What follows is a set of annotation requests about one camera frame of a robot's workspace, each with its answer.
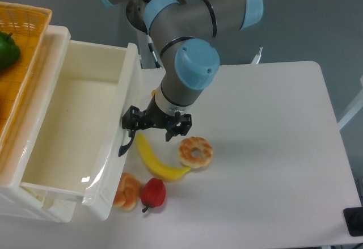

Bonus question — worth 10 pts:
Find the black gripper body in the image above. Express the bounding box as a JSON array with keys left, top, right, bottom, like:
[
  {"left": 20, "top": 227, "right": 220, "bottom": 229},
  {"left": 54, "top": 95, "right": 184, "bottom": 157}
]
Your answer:
[{"left": 141, "top": 98, "right": 180, "bottom": 133}]

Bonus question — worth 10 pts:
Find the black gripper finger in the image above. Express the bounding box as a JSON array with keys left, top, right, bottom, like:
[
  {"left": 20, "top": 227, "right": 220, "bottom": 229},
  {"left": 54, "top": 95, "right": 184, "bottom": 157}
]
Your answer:
[
  {"left": 121, "top": 105, "right": 146, "bottom": 131},
  {"left": 165, "top": 113, "right": 192, "bottom": 142}
]

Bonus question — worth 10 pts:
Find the black top drawer handle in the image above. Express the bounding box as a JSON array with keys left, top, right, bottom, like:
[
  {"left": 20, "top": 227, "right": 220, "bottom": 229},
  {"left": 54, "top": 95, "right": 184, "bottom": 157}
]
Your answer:
[{"left": 118, "top": 130, "right": 136, "bottom": 157}]

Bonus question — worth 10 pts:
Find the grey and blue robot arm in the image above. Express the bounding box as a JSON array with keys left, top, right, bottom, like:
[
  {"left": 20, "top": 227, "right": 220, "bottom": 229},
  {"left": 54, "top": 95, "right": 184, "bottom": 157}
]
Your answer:
[{"left": 100, "top": 0, "right": 264, "bottom": 140}]

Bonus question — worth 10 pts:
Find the white plastic drawer cabinet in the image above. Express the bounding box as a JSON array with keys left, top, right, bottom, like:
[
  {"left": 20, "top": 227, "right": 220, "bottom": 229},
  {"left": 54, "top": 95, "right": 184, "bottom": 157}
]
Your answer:
[{"left": 1, "top": 26, "right": 75, "bottom": 222}]

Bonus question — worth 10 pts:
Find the toy bagel bread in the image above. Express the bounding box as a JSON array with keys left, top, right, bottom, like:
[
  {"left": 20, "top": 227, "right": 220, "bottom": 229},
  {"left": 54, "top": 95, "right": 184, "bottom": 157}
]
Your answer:
[{"left": 178, "top": 137, "right": 213, "bottom": 169}]

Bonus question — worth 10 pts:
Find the yellow toy banana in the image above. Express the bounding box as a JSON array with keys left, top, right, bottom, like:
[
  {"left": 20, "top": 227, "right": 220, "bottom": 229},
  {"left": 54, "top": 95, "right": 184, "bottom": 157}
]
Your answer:
[{"left": 135, "top": 133, "right": 191, "bottom": 181}]

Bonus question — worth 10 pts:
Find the toy knotted bread roll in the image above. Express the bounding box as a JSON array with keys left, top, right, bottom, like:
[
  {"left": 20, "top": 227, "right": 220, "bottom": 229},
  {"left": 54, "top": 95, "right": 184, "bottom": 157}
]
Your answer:
[{"left": 113, "top": 172, "right": 142, "bottom": 212}]

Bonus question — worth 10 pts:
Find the red toy bell pepper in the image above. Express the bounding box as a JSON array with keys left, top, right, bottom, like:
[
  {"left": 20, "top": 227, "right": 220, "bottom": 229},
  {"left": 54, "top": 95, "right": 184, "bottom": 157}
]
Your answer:
[{"left": 140, "top": 178, "right": 166, "bottom": 213}]

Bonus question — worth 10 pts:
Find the green toy bell pepper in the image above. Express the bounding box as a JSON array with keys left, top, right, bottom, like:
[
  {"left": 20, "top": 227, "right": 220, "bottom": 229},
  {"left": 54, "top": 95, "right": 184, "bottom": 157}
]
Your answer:
[{"left": 0, "top": 32, "right": 20, "bottom": 71}]

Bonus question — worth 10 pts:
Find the orange woven plastic basket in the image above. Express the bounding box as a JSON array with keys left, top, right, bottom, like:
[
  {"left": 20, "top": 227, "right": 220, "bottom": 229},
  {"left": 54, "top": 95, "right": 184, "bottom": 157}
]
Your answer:
[{"left": 1, "top": 2, "right": 52, "bottom": 146}]

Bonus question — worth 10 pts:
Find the black device at table corner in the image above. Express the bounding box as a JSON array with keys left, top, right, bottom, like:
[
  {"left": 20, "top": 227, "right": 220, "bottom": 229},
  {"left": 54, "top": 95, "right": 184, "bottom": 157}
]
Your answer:
[{"left": 343, "top": 207, "right": 363, "bottom": 237}]

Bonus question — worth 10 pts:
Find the white frame at right edge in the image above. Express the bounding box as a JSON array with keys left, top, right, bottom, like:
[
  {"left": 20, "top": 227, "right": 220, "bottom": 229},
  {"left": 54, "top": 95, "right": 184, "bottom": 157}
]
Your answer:
[{"left": 337, "top": 77, "right": 362, "bottom": 130}]

